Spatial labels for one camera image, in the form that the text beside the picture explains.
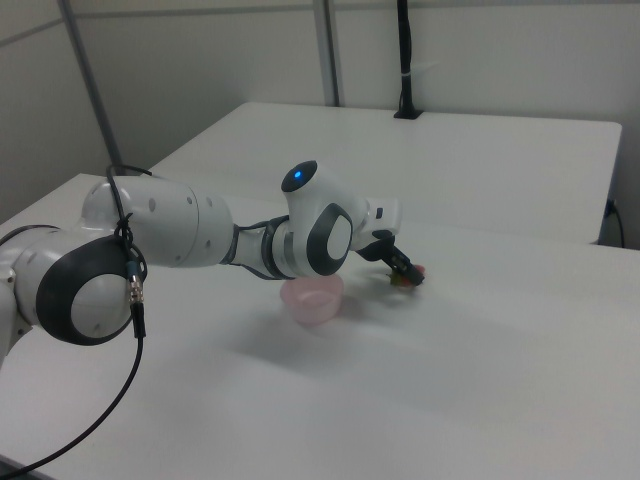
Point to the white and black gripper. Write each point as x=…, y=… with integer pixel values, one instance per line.
x=382, y=217

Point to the red strawberry with green leaves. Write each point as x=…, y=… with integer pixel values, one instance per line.
x=402, y=279

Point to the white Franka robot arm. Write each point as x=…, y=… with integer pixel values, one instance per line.
x=190, y=230

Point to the pink plastic bowl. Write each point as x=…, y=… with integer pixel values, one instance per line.
x=312, y=301

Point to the black camera pole with base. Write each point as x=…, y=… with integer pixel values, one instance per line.
x=406, y=65

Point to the grey partition corner post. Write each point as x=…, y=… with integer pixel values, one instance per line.
x=330, y=50

